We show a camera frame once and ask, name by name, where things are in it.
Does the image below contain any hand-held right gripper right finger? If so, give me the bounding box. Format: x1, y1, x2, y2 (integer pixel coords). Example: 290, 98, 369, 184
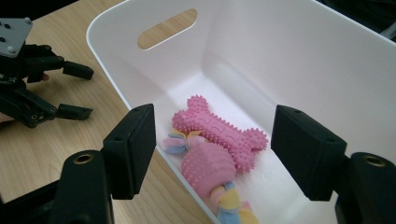
270, 104, 348, 202

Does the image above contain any white plastic bin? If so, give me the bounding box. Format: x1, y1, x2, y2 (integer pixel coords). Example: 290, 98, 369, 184
86, 0, 396, 224

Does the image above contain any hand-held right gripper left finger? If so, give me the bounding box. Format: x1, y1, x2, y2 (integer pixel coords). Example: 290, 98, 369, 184
102, 103, 157, 201

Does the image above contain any pink ball rope toy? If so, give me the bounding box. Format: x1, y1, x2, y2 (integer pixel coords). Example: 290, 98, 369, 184
163, 128, 260, 224

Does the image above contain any pink spiky bone toy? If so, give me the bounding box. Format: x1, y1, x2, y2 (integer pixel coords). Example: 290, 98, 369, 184
171, 94, 270, 174

